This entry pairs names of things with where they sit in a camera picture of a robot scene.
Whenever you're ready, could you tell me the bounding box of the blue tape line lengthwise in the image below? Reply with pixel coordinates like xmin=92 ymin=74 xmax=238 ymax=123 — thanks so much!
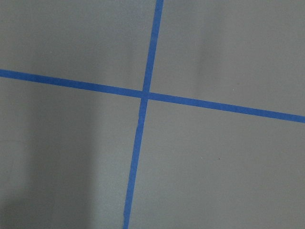
xmin=122 ymin=0 xmax=163 ymax=229

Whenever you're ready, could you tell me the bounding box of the blue tape line crosswise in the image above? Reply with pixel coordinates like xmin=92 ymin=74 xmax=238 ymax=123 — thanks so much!
xmin=0 ymin=69 xmax=305 ymax=123

